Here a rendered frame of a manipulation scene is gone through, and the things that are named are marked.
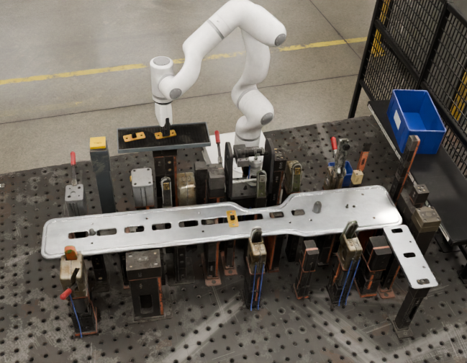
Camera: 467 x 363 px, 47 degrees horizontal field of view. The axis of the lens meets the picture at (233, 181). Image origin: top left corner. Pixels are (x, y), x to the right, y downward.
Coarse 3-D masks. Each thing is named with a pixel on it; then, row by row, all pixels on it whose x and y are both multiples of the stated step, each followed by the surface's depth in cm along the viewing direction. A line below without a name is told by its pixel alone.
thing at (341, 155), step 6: (342, 138) 212; (342, 144) 213; (348, 144) 209; (342, 150) 214; (336, 156) 217; (342, 156) 216; (336, 162) 217; (342, 162) 218; (336, 168) 218; (342, 168) 219; (336, 174) 220; (342, 174) 220
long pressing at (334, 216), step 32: (320, 192) 220; (352, 192) 221; (384, 192) 222; (64, 224) 202; (96, 224) 203; (128, 224) 203; (224, 224) 206; (256, 224) 206; (288, 224) 207; (320, 224) 208; (384, 224) 210
